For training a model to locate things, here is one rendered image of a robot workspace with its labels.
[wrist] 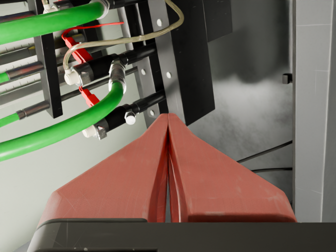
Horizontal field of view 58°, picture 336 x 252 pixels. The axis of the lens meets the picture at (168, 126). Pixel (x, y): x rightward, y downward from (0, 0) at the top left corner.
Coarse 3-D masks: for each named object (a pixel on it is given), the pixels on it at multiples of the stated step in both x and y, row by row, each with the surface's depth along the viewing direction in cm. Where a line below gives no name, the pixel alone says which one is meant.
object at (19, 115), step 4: (16, 112) 55; (20, 112) 55; (8, 116) 54; (12, 116) 55; (16, 116) 55; (20, 116) 55; (24, 116) 56; (0, 120) 53; (4, 120) 54; (8, 120) 54; (12, 120) 55; (0, 124) 53; (4, 124) 54
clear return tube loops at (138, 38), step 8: (168, 0) 38; (176, 8) 37; (176, 24) 36; (152, 32) 34; (160, 32) 35; (104, 40) 36; (112, 40) 35; (120, 40) 35; (128, 40) 34; (136, 40) 34; (72, 48) 38; (64, 56) 39; (64, 64) 39
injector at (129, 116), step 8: (152, 96) 50; (160, 96) 51; (128, 104) 47; (136, 104) 48; (144, 104) 49; (152, 104) 50; (112, 112) 45; (120, 112) 46; (128, 112) 46; (136, 112) 48; (104, 120) 44; (112, 120) 45; (120, 120) 46; (128, 120) 44; (96, 128) 43; (112, 128) 45; (96, 136) 44
